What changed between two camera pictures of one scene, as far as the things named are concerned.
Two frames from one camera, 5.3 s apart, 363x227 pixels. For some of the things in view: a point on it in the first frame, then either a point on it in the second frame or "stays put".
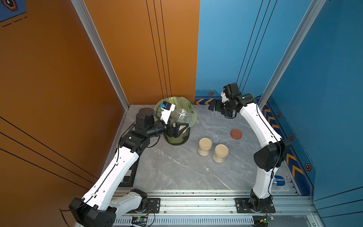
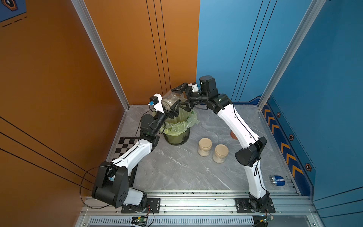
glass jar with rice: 181,116 → 170,98
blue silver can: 279,180 stays put
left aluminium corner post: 82,12 stays put
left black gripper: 175,133 → 170,115
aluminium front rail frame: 217,209 stays put
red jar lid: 236,134 stays put
